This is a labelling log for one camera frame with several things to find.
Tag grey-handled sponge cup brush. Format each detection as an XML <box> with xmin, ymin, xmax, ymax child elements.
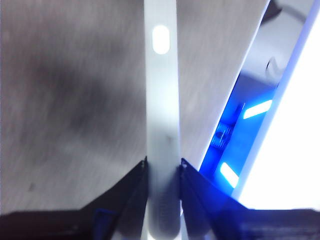
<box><xmin>139</xmin><ymin>0</ymin><xmax>187</xmax><ymax>240</ymax></box>

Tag slotted metal frame plate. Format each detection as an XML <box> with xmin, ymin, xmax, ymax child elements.
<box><xmin>198</xmin><ymin>0</ymin><xmax>320</xmax><ymax>201</ymax></box>

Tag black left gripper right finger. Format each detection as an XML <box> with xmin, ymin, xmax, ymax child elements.
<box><xmin>178</xmin><ymin>157</ymin><xmax>320</xmax><ymax>240</ymax></box>

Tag threaded metal insert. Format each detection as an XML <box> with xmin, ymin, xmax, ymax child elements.
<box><xmin>212</xmin><ymin>123</ymin><xmax>232</xmax><ymax>150</ymax></box>

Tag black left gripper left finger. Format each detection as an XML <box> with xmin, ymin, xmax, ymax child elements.
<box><xmin>0</xmin><ymin>156</ymin><xmax>149</xmax><ymax>240</ymax></box>

